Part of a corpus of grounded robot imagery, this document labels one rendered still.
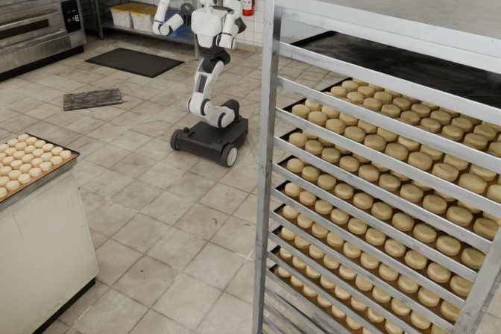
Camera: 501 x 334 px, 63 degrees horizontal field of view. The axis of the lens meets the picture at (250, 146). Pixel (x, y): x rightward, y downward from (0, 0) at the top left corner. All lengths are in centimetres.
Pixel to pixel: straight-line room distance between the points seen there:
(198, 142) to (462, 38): 293
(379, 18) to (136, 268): 226
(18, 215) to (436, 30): 181
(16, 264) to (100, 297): 63
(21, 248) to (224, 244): 125
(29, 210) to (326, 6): 164
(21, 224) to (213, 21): 190
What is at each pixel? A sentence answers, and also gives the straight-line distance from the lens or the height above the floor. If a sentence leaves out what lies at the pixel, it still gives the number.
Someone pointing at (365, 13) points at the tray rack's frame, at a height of 182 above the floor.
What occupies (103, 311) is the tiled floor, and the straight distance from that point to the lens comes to 261.
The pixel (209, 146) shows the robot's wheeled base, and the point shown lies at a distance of 348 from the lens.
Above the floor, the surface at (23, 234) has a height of 67.
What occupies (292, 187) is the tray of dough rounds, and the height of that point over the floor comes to 124.
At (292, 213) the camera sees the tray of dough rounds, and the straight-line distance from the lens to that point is 132.
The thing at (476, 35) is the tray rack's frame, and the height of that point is 182.
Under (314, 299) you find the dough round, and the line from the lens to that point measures 147.
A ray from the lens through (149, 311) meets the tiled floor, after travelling 254.
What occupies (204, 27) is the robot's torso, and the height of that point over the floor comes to 113.
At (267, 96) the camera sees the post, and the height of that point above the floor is 156.
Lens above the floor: 201
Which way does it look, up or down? 32 degrees down
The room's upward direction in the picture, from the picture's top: 1 degrees clockwise
